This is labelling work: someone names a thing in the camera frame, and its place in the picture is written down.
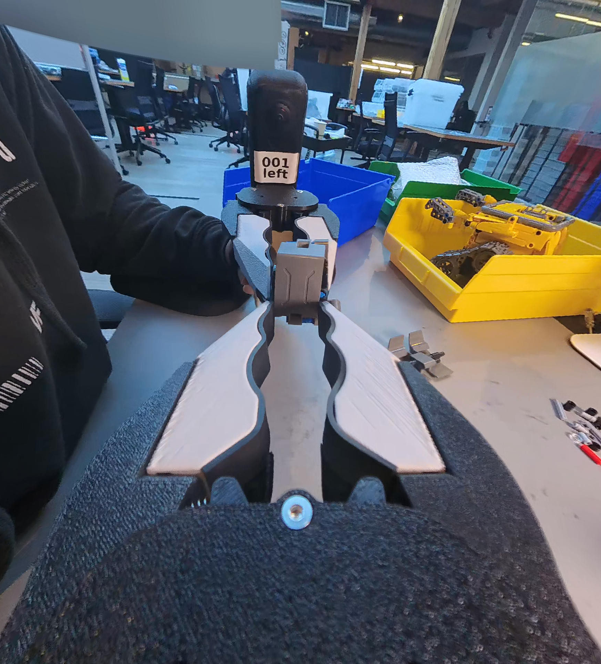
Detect green plastic bin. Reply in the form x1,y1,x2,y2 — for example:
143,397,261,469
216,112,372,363
368,161,523,226

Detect yellow plastic bin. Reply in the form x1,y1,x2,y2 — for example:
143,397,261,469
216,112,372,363
383,197,601,323

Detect person's black printed hoodie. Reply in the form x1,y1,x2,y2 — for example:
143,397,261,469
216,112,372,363
0,16,113,618

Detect red and blue crates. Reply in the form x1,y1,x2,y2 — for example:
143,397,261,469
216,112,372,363
554,130,601,224

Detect person's left hand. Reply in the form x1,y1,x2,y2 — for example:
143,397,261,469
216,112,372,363
226,239,257,297

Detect black office chair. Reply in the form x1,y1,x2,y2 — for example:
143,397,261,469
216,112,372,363
109,59,171,167
209,70,249,154

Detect grey toy bracket piece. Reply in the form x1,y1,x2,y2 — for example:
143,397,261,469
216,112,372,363
274,240,328,325

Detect grey chair seat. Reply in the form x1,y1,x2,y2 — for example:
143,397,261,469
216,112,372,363
88,288,135,330

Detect black toy wheel assembly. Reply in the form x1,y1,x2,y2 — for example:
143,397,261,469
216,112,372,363
271,262,341,326

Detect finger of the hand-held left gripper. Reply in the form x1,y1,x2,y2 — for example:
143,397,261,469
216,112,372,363
233,214,276,303
296,216,339,292

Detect pile of small toy parts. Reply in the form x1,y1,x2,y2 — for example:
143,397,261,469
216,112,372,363
549,398,601,480

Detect grey toy panel assembly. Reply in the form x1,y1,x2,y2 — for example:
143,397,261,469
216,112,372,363
387,329,454,379

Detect white foam sheet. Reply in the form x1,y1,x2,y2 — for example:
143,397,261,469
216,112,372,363
391,156,475,200

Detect grey desk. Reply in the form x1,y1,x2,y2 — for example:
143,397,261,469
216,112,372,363
0,223,601,664

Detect background work table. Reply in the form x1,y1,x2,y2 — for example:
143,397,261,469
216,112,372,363
352,111,516,172

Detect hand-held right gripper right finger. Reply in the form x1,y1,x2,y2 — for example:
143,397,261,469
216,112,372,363
318,301,446,504

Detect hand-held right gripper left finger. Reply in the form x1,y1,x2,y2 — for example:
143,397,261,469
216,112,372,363
146,301,275,504

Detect blue plastic bin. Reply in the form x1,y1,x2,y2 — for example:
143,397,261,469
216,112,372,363
223,158,395,247

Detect white storage box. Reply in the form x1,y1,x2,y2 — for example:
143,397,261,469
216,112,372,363
404,78,464,129

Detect yellow toy tracked vehicle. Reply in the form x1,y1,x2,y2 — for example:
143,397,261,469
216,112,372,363
425,189,576,288

